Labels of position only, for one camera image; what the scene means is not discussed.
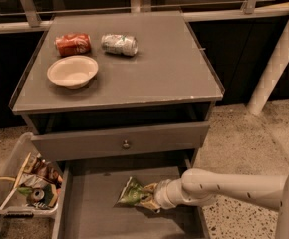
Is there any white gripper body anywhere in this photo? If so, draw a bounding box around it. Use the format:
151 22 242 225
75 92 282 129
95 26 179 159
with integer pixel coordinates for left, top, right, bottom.
153 179 186 209

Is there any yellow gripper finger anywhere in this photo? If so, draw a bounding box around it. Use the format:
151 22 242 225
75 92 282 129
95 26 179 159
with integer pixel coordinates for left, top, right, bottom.
140 196 160 213
143 183 157 193

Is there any open lower grey drawer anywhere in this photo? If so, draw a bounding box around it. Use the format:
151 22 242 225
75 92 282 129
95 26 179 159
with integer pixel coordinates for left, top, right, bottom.
52 151 209 239

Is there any silver soda can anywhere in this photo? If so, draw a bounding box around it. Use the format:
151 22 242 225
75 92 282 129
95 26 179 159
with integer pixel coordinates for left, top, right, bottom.
101 34 138 57

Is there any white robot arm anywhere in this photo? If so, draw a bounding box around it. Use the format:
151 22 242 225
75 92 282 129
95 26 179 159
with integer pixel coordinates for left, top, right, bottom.
141 168 289 239

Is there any grey drawer cabinet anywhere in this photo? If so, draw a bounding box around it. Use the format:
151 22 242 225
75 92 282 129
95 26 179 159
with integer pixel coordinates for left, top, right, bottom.
8 11 226 239

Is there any beige paper bowl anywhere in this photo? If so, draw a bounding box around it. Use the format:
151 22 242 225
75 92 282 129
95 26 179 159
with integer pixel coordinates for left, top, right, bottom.
47 56 99 89

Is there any metal railing bracket left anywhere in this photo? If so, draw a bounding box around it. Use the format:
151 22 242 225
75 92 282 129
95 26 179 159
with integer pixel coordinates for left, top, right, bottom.
20 0 41 27

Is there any upper grey drawer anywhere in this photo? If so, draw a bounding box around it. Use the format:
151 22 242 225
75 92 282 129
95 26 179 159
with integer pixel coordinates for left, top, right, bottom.
32 122 209 161

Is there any brown snack wrapper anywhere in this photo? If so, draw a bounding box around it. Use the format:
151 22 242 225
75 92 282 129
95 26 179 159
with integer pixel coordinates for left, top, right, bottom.
23 155 63 185

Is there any round metal drawer knob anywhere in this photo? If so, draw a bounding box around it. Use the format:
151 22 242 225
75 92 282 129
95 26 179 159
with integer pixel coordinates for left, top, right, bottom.
122 140 131 149

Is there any red soda can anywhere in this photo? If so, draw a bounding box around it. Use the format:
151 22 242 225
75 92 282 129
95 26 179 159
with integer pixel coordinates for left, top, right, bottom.
55 33 91 57

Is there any green jalapeno chip bag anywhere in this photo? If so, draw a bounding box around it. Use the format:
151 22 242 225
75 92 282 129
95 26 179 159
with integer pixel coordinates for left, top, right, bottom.
117 177 150 206

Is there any clear plastic bin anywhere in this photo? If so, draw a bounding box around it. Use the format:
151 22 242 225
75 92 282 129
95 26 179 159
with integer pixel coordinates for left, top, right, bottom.
0 133 62 216

